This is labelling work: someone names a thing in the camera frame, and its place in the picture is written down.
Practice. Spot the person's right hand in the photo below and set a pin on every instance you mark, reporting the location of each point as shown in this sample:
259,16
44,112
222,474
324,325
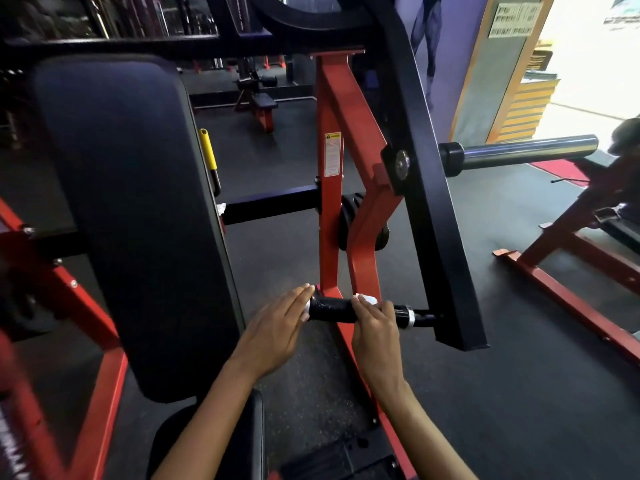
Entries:
377,344

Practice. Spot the person's left hand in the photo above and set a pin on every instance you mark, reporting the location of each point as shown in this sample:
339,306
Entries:
270,334

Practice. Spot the person's right fingers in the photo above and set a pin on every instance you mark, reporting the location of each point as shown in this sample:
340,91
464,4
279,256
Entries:
372,312

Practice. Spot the person's left fingers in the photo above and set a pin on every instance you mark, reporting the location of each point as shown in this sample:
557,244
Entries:
295,304

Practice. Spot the white cleaning cloth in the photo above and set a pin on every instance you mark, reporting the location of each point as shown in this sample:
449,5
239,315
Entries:
367,298

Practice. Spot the person's left forearm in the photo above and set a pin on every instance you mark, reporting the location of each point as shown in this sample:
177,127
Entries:
210,424

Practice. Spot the person's right forearm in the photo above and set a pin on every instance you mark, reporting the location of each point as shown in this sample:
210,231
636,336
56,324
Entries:
425,434

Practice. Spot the black weight plate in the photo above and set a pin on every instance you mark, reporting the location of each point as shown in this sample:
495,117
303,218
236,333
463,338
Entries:
350,219

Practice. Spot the white crumpled tissue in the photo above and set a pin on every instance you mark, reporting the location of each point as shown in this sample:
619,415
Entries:
221,210

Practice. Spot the black seat pad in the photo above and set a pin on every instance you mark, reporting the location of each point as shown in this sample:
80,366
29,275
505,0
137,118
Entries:
253,444

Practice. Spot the black foot plate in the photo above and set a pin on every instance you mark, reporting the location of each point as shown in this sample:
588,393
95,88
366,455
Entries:
340,459

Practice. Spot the white warning label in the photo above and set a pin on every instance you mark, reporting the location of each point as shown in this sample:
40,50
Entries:
333,154

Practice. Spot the black padded back rest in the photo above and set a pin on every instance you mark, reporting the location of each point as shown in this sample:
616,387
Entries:
140,219

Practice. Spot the yellow adjustment lever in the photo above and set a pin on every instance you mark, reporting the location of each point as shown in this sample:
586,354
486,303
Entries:
207,149

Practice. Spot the red gym machine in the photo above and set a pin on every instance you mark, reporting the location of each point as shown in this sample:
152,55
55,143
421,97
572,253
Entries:
565,294

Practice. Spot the black and red weight bench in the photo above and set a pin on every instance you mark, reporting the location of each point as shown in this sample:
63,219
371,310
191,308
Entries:
262,102

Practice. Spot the chrome weight sleeve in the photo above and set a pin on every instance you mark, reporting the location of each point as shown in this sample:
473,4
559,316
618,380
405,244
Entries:
525,150

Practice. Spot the red floor mat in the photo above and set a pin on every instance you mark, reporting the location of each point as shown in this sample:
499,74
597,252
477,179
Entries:
560,169

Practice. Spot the yellow slatted counter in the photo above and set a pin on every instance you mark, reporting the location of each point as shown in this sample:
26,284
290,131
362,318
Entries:
530,109

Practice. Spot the white notice sign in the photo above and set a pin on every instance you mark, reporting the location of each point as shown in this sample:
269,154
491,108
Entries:
515,19

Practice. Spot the red machine frame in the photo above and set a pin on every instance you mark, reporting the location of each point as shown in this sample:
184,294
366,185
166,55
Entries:
330,219

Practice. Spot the black frame crossbar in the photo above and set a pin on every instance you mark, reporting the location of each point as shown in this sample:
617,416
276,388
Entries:
270,204

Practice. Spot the grey door with orange frame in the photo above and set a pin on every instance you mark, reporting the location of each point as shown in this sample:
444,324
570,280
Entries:
490,84

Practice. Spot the bodybuilder wall poster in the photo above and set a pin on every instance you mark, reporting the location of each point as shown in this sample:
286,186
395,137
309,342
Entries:
430,24

